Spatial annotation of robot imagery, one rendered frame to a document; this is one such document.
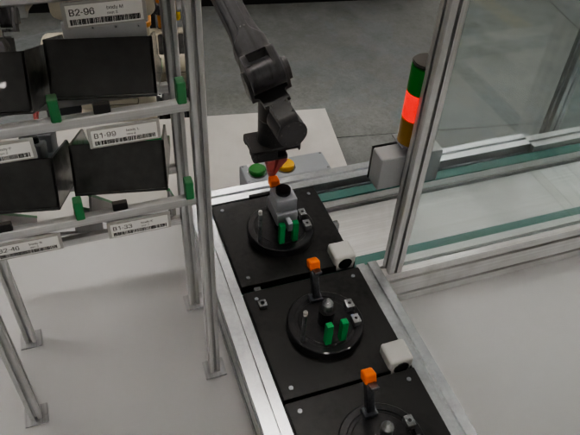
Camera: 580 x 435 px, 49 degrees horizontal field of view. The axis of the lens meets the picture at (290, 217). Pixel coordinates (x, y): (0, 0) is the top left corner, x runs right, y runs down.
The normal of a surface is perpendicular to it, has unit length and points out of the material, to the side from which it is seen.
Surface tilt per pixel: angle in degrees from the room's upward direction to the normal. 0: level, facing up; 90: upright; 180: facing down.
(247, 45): 33
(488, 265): 90
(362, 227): 0
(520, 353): 0
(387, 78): 0
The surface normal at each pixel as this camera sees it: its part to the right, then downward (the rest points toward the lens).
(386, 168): 0.33, 0.66
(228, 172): 0.04, -0.72
